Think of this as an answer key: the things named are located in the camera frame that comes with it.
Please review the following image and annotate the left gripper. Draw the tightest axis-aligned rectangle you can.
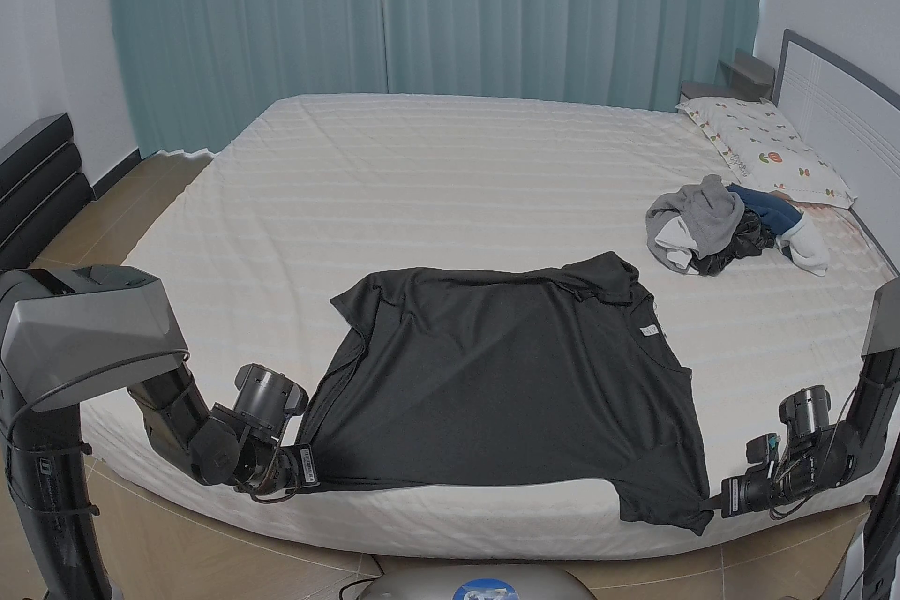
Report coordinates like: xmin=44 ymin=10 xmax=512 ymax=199
xmin=276 ymin=440 xmax=322 ymax=495

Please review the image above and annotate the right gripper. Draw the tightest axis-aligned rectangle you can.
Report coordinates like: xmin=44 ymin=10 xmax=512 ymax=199
xmin=721 ymin=473 xmax=779 ymax=518

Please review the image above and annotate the black polo shirt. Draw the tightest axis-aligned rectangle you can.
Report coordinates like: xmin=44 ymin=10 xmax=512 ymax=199
xmin=302 ymin=253 xmax=715 ymax=538

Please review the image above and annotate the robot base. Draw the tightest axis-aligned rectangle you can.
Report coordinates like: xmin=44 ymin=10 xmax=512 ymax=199
xmin=353 ymin=565 xmax=600 ymax=600

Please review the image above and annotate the pile of clothes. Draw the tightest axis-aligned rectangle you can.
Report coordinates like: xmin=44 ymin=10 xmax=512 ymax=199
xmin=645 ymin=174 xmax=831 ymax=280

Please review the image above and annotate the bed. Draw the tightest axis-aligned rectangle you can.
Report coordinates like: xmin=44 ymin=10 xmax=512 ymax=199
xmin=79 ymin=28 xmax=900 ymax=560

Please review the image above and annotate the white printed pillow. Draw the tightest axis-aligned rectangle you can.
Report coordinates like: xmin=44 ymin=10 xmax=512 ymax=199
xmin=675 ymin=96 xmax=858 ymax=210

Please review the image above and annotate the black chest of drawers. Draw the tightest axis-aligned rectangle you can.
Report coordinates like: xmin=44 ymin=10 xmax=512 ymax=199
xmin=0 ymin=114 xmax=94 ymax=272

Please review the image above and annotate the grey bedside table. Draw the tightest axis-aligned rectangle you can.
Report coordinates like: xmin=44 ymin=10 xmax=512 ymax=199
xmin=680 ymin=48 xmax=776 ymax=106

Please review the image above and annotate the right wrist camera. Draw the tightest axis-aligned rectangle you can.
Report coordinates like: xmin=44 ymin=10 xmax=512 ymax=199
xmin=746 ymin=433 xmax=779 ymax=466

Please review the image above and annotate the black cable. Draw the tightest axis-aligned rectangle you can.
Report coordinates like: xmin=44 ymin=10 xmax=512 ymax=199
xmin=6 ymin=350 xmax=193 ymax=443

